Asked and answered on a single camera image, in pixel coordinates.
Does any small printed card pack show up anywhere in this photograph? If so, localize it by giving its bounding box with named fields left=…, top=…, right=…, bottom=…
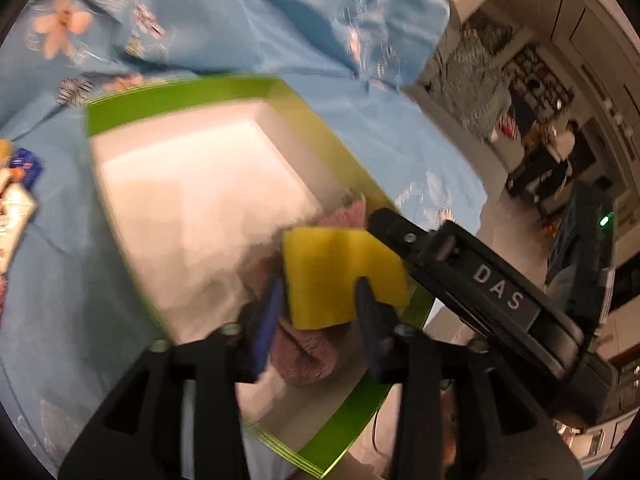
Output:
left=1, top=139, right=43, bottom=275

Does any yellow sponge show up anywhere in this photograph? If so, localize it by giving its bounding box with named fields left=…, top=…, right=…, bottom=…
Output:
left=282, top=226, right=410, bottom=330

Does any light blue floral cloth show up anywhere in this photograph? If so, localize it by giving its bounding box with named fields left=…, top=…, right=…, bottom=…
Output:
left=1, top=0, right=487, bottom=474

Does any green cardboard box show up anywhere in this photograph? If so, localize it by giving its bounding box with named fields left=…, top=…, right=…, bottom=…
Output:
left=84, top=74, right=435, bottom=479

